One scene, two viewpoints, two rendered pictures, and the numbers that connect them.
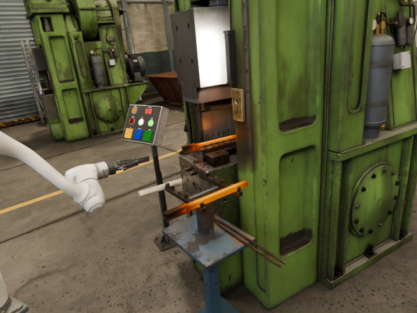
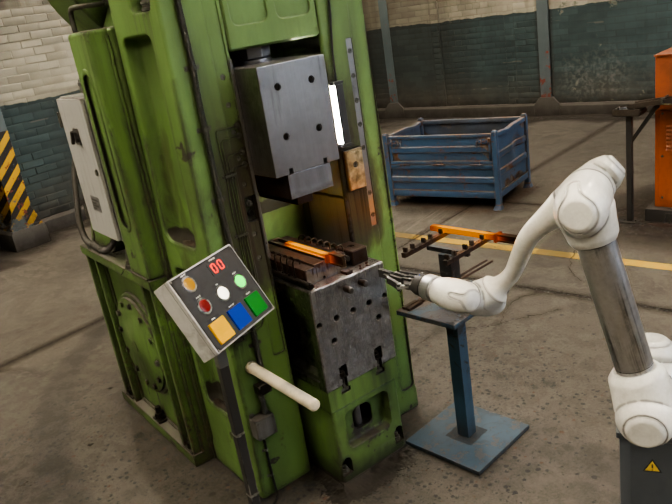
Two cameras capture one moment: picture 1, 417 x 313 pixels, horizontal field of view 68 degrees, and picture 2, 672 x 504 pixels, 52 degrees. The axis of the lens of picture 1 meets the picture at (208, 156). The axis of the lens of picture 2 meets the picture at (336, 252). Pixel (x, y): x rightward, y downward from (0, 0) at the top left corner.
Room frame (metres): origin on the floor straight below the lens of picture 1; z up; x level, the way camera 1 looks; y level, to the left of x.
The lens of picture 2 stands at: (2.09, 2.62, 1.91)
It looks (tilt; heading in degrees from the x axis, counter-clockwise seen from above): 19 degrees down; 264
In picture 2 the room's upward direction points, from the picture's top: 9 degrees counter-clockwise
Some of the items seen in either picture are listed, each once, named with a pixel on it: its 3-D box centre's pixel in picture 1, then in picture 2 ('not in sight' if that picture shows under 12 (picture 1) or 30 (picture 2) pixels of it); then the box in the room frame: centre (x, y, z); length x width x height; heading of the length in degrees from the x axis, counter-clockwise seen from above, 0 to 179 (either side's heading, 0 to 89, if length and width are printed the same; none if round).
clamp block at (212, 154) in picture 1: (218, 158); (351, 253); (1.73, -0.06, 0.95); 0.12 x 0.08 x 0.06; 118
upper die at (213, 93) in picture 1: (219, 89); (281, 175); (1.96, -0.10, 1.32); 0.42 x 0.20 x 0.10; 118
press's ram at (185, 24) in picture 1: (219, 46); (279, 112); (1.92, -0.12, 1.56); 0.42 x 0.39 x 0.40; 118
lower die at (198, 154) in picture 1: (223, 144); (296, 258); (1.96, -0.10, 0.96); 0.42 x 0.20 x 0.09; 118
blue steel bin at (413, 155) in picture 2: not in sight; (456, 160); (0.08, -3.70, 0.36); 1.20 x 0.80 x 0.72; 135
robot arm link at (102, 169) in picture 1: (102, 170); (432, 288); (1.57, 0.58, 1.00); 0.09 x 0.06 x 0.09; 28
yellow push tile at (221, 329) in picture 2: (129, 133); (221, 330); (2.27, 0.58, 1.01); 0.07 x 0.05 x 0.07; 53
